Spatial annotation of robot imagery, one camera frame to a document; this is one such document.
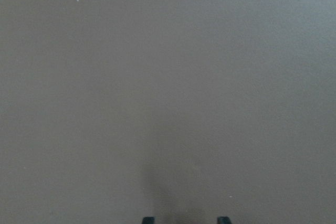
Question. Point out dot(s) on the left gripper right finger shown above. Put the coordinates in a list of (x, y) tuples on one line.
[(223, 220)]

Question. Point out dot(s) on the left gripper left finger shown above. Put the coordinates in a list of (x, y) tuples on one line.
[(148, 220)]

